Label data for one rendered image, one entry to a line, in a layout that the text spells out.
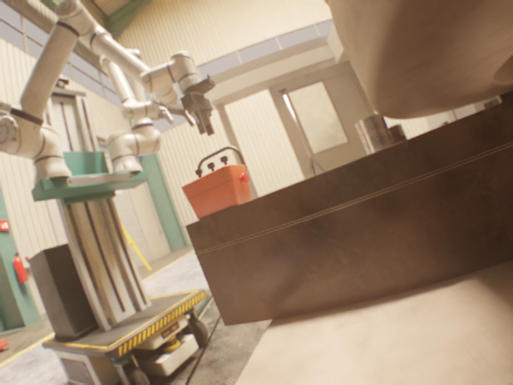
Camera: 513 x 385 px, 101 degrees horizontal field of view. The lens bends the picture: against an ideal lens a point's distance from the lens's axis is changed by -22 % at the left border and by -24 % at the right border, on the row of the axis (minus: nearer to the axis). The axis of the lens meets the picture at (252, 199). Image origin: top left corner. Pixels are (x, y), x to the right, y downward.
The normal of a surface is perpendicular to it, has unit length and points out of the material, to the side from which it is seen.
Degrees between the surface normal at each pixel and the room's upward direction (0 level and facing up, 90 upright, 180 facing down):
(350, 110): 90
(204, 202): 97
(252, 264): 90
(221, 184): 98
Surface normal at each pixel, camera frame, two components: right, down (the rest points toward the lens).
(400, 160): -0.40, 0.11
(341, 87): -0.09, 0.00
